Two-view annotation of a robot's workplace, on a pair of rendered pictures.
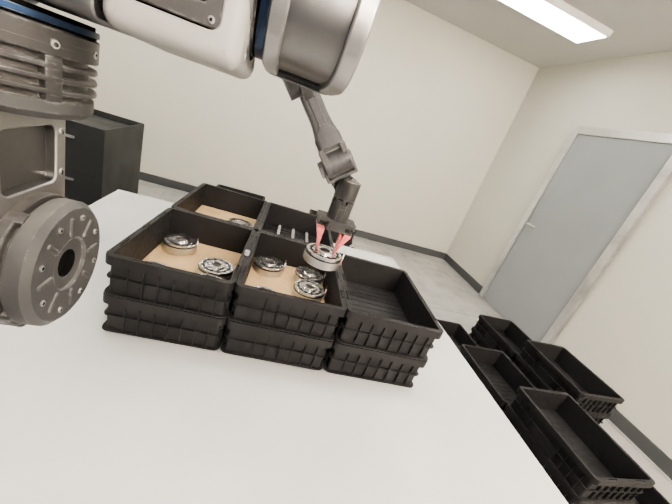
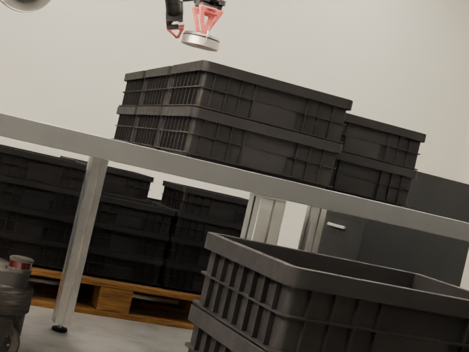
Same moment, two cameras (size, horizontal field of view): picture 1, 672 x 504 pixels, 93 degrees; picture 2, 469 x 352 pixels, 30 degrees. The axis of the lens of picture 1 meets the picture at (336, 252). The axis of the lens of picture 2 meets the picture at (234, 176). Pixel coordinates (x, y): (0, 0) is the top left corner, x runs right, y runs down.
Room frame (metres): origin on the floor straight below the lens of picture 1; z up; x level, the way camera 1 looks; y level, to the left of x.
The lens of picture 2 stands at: (0.71, -2.39, 0.68)
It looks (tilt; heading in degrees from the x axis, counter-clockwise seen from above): 0 degrees down; 83
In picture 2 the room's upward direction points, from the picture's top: 13 degrees clockwise
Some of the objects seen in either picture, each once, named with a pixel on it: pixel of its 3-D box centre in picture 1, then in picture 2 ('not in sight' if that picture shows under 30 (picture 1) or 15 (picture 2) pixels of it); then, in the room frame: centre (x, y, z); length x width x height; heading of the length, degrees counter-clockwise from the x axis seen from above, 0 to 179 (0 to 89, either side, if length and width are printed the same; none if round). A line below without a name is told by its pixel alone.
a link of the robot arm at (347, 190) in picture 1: (347, 189); not in sight; (0.82, 0.03, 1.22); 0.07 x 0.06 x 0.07; 17
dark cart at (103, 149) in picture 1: (85, 182); (383, 260); (2.00, 1.79, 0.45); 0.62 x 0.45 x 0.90; 17
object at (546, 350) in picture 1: (549, 397); not in sight; (1.57, -1.43, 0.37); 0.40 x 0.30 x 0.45; 17
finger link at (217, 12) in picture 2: (334, 237); (206, 18); (0.82, 0.02, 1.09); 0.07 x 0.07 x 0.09; 12
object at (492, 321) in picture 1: (500, 354); not in sight; (1.95, -1.31, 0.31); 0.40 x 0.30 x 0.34; 17
